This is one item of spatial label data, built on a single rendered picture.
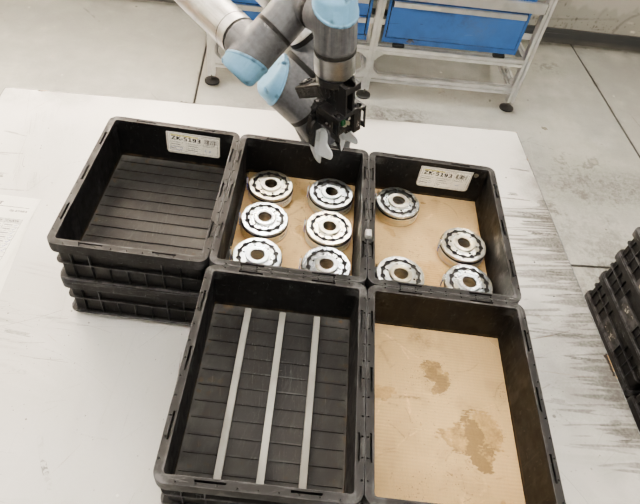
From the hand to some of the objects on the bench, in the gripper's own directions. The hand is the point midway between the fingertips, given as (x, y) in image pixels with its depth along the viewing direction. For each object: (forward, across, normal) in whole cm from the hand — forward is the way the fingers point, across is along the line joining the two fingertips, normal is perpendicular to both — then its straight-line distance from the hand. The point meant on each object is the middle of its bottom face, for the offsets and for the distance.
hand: (327, 149), depth 119 cm
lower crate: (+25, -35, +19) cm, 47 cm away
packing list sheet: (+19, -68, +47) cm, 85 cm away
